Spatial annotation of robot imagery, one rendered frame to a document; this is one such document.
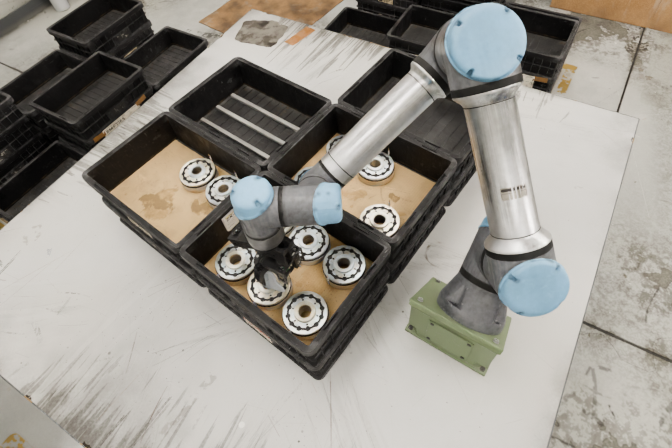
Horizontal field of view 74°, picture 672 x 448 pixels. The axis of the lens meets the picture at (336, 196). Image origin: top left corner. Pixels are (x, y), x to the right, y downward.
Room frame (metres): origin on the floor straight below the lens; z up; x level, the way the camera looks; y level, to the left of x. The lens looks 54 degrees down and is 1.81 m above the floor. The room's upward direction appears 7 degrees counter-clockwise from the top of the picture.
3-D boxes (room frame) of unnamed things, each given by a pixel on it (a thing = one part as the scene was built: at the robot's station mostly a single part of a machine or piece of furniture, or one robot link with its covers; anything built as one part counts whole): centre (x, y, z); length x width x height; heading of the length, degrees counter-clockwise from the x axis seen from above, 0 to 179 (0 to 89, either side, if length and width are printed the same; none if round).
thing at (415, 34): (1.90, -0.59, 0.31); 0.40 x 0.30 x 0.34; 54
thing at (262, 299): (0.46, 0.18, 0.86); 0.10 x 0.10 x 0.01
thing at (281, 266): (0.47, 0.14, 0.99); 0.09 x 0.08 x 0.12; 54
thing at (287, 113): (1.00, 0.22, 0.87); 0.40 x 0.30 x 0.11; 47
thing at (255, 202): (0.48, 0.14, 1.15); 0.09 x 0.08 x 0.11; 86
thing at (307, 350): (0.51, 0.13, 0.92); 0.40 x 0.30 x 0.02; 47
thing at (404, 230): (0.73, -0.07, 0.92); 0.40 x 0.30 x 0.02; 47
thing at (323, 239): (0.57, 0.08, 0.86); 0.10 x 0.10 x 0.01
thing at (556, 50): (1.67, -0.91, 0.37); 0.40 x 0.30 x 0.45; 54
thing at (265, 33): (1.72, 0.24, 0.71); 0.22 x 0.19 x 0.01; 54
